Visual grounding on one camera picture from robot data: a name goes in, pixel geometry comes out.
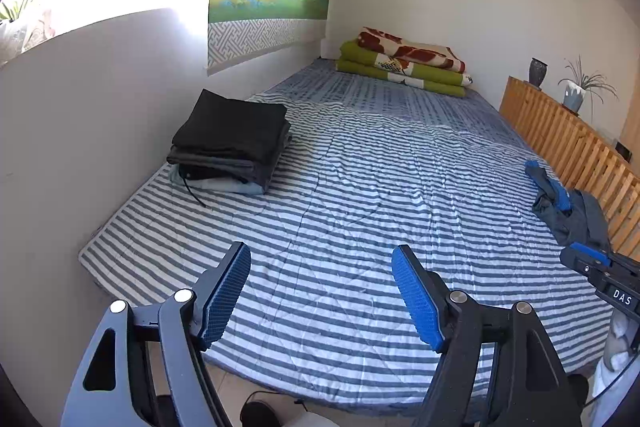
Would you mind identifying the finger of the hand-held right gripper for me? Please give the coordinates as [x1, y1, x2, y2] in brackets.
[559, 243, 613, 279]

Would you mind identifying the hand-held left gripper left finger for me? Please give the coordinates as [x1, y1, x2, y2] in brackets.
[60, 241, 252, 427]

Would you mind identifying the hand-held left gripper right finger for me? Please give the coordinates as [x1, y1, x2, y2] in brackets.
[391, 244, 583, 427]

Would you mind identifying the grey knit garment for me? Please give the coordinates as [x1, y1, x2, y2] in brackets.
[532, 189, 610, 248]

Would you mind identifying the dark grey garment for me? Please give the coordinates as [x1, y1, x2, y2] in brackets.
[531, 167, 566, 220]

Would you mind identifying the light blue folded garment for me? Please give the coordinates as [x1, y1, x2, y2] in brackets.
[167, 167, 266, 196]

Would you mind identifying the black round object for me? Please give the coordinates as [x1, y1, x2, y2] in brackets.
[240, 392, 283, 427]

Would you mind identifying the blue white striped quilt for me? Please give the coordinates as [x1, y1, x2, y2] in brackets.
[78, 92, 621, 418]

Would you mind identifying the grey folded garment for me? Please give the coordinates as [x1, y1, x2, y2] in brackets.
[235, 134, 293, 194]

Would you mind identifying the charcoal folded garment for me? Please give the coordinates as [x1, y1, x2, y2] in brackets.
[167, 142, 293, 170]

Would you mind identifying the light wooden panel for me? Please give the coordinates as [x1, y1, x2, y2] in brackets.
[620, 72, 640, 148]

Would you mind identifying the potted plant white pot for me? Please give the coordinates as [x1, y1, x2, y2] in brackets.
[557, 56, 621, 115]

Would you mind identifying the dark ceramic vase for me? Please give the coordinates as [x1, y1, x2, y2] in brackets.
[528, 58, 548, 88]

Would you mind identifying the blue checked bed sheet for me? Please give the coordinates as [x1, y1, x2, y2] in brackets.
[247, 59, 511, 142]

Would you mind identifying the green folded blanket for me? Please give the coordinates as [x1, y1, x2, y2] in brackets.
[336, 59, 467, 99]
[339, 39, 473, 86]

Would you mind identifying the red floral folded blanket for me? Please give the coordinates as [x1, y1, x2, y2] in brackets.
[356, 27, 467, 74]

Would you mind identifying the green window plant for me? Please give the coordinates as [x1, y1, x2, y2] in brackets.
[0, 0, 41, 58]

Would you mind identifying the black cable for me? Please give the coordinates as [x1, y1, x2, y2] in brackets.
[587, 352, 638, 408]

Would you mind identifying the black drawstring folded garment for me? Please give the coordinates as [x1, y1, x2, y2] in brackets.
[177, 163, 256, 208]

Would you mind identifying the wooden slatted bed rail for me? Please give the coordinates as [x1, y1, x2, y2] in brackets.
[499, 76, 640, 260]

